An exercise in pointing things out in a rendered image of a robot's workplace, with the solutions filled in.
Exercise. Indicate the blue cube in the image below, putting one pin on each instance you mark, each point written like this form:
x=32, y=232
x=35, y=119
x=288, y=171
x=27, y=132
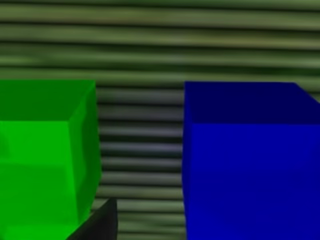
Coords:
x=250, y=170

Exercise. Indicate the green cube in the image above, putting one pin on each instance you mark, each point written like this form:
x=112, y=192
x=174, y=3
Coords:
x=37, y=160

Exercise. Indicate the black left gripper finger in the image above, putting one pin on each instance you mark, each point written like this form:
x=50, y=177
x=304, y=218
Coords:
x=100, y=225

